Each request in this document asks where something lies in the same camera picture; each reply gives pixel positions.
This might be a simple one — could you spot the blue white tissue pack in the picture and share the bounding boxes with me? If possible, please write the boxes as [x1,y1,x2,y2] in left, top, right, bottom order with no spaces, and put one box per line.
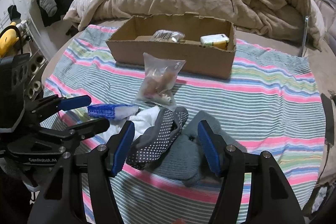
[87,104,139,121]

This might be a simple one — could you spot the white sock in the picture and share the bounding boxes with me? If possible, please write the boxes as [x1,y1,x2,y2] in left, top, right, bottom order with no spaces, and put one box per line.
[99,106,161,142]

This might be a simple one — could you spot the grey polka dot sock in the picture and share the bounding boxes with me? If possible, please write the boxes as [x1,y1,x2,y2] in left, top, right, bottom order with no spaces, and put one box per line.
[126,107,189,170]

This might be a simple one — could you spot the clear bag of snacks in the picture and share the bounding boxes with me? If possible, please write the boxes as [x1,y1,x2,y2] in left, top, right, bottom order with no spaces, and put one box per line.
[135,53,186,110]

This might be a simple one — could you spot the grey knitted gloves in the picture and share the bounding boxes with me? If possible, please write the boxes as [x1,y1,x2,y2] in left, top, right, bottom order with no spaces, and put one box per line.
[146,111,247,187]

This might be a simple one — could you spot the cotton swab pack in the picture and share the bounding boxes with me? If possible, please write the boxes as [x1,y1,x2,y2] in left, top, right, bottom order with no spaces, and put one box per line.
[149,30,185,43]

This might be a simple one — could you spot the striped pastel towel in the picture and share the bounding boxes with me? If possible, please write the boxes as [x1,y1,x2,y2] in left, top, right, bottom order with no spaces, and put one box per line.
[45,25,326,223]

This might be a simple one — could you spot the black smartphone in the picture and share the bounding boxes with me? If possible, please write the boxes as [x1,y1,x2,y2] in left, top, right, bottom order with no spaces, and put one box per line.
[321,93,334,146]

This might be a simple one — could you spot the open cardboard box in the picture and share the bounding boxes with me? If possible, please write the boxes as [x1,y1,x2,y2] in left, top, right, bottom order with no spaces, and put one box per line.
[106,13,236,80]

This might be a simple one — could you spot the metal phone stand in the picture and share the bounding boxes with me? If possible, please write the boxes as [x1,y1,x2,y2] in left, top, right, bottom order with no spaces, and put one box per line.
[298,15,310,57]

